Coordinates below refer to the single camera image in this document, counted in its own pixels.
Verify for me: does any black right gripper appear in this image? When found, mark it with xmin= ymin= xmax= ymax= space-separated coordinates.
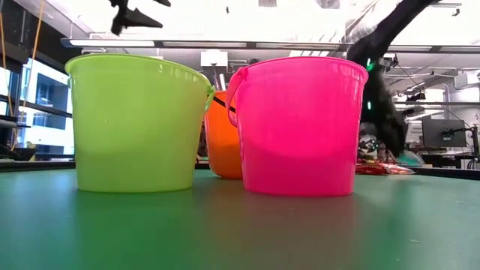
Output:
xmin=365 ymin=108 xmax=408 ymax=158

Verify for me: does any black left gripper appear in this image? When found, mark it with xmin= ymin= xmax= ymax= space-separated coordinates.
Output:
xmin=108 ymin=0 xmax=172 ymax=37

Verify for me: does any black computer monitor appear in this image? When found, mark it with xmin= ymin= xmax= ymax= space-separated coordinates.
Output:
xmin=421 ymin=118 xmax=468 ymax=149

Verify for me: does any long ceiling light bar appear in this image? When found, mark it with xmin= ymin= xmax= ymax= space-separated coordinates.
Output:
xmin=60 ymin=37 xmax=480 ymax=53

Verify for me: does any white hanging box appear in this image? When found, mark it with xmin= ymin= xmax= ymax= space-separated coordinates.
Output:
xmin=200 ymin=49 xmax=229 ymax=68

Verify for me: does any pink plastic bucket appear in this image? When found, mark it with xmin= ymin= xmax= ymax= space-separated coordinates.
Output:
xmin=225 ymin=55 xmax=371 ymax=198

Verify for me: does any lime green plastic bucket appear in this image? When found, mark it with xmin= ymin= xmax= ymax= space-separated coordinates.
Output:
xmin=64 ymin=52 xmax=217 ymax=194

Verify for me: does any orange plastic bucket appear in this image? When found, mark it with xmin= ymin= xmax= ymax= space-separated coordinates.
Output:
xmin=204 ymin=89 xmax=245 ymax=180

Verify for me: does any small black hanging camera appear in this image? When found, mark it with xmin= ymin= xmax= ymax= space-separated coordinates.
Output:
xmin=404 ymin=91 xmax=427 ymax=103

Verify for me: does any yellow hanging cable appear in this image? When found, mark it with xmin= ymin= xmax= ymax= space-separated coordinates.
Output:
xmin=10 ymin=0 xmax=45 ymax=151
xmin=0 ymin=10 xmax=14 ymax=117

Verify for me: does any black aluminium table frame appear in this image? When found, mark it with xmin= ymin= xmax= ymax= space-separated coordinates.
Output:
xmin=0 ymin=160 xmax=480 ymax=181

